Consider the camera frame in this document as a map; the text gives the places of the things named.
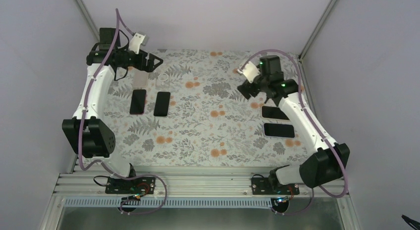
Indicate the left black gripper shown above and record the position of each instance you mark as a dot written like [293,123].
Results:
[149,68]

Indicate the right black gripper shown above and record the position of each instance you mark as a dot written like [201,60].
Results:
[242,88]

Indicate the clear phone case with ring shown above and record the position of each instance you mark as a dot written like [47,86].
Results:
[163,77]

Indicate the cased black phone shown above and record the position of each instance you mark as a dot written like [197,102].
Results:
[278,130]
[162,104]
[273,113]

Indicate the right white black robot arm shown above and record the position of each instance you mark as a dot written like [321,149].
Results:
[328,159]

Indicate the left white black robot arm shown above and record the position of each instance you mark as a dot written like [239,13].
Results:
[90,138]

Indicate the floral patterned table mat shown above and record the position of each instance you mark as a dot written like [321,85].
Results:
[207,116]

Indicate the black object bottom corner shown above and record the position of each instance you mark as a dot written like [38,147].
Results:
[412,223]

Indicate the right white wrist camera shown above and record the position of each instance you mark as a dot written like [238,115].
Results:
[250,71]

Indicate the right aluminium corner post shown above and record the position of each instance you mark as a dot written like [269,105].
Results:
[328,10]

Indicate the aluminium corner post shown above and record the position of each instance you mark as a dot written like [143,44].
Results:
[88,19]
[328,10]

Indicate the left aluminium corner post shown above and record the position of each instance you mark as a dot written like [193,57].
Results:
[88,19]

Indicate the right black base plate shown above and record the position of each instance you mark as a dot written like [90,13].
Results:
[261,185]

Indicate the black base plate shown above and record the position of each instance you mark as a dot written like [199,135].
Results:
[144,185]
[261,185]

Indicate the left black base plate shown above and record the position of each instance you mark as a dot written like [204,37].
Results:
[144,185]

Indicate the grey slotted cable duct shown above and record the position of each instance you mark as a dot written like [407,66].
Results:
[174,202]

